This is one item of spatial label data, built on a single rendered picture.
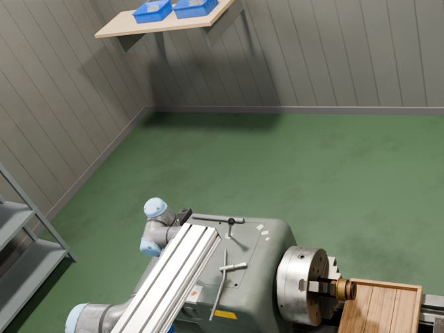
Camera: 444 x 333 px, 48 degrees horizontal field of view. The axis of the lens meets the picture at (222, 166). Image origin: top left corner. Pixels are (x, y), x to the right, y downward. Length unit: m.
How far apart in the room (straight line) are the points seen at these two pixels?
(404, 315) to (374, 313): 0.12
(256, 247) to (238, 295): 0.24
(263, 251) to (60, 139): 3.60
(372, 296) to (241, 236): 0.62
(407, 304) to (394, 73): 2.58
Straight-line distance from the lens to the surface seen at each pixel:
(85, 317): 1.48
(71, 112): 5.45
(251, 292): 2.00
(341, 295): 2.09
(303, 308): 2.04
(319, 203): 4.02
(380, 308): 2.29
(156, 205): 1.75
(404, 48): 4.32
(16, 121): 5.08
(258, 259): 2.09
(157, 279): 1.11
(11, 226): 4.33
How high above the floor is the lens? 2.79
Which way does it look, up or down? 36 degrees down
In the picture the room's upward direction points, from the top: 25 degrees counter-clockwise
